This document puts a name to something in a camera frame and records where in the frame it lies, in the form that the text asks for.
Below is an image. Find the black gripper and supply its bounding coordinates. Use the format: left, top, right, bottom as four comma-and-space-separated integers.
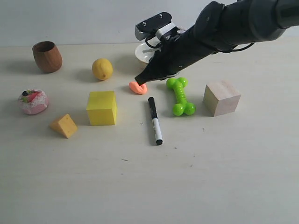
135, 24, 231, 85

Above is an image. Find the orange putty lump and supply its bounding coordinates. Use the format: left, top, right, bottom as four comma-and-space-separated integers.
128, 82, 148, 95

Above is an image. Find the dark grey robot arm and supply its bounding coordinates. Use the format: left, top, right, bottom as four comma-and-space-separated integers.
135, 0, 299, 85

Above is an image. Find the white ceramic bowl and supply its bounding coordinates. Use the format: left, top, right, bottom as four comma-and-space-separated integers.
135, 26, 187, 64

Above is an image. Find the green rubber bone toy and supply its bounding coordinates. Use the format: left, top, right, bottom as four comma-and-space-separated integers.
166, 77, 196, 116

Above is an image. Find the yellow lemon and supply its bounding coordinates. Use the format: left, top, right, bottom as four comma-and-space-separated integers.
92, 58, 113, 81

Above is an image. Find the black white marker pen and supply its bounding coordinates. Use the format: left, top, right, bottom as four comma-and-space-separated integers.
148, 97, 163, 146

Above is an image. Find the light wooden cube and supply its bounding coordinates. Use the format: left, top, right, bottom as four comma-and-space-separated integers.
203, 80, 241, 117

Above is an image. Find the yellow cube block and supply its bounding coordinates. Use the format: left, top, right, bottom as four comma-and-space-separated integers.
86, 91, 117, 126

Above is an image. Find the orange cheese wedge toy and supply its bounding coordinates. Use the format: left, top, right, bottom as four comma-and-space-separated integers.
50, 113, 78, 138

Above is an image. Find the brown wooden cup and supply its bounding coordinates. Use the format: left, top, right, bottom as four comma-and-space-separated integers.
32, 41, 63, 73

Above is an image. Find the pink cake squishy toy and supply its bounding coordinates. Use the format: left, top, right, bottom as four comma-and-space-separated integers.
18, 89, 49, 115

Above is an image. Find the black cable loop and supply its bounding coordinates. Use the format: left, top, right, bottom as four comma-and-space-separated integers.
144, 32, 180, 50

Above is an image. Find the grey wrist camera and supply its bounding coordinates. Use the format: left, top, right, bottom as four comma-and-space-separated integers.
135, 12, 172, 41

